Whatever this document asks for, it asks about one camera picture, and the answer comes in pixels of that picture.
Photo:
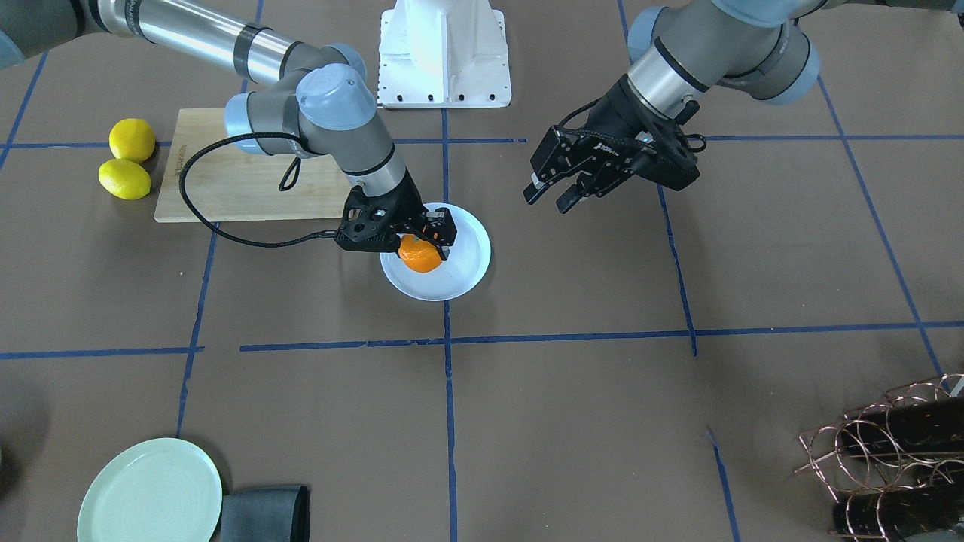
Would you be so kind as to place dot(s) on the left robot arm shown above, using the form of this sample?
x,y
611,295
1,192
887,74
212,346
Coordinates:
x,y
676,57

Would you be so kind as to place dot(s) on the yellow lemon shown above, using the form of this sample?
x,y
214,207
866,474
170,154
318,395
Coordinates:
x,y
133,140
124,179

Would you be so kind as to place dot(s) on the light green plate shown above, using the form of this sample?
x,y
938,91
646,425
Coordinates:
x,y
164,489

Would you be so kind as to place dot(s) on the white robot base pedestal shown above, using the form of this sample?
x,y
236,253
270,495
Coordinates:
x,y
443,54

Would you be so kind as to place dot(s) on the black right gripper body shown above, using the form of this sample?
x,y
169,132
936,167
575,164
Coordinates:
x,y
404,200

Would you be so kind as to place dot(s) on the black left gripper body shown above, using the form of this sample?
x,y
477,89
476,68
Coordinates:
x,y
611,114

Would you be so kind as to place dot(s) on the wooden cutting board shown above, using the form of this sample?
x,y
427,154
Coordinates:
x,y
232,185

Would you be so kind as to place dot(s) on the copper wire bottle rack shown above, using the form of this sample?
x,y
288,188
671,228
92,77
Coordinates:
x,y
893,468

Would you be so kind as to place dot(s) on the lower yellow lemon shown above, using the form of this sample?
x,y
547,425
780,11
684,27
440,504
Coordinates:
x,y
124,179

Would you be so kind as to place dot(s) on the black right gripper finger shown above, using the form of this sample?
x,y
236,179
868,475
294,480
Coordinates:
x,y
438,227
414,249

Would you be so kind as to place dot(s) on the orange fruit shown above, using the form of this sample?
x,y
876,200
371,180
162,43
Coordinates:
x,y
422,267

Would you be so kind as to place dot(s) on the upper yellow lemon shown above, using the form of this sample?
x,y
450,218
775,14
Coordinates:
x,y
133,140

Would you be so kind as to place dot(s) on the light blue plate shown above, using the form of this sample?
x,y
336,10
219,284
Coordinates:
x,y
468,261

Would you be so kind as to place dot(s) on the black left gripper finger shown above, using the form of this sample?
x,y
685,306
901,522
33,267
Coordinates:
x,y
571,197
535,189

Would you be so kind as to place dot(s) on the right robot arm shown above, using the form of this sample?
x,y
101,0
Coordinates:
x,y
313,102

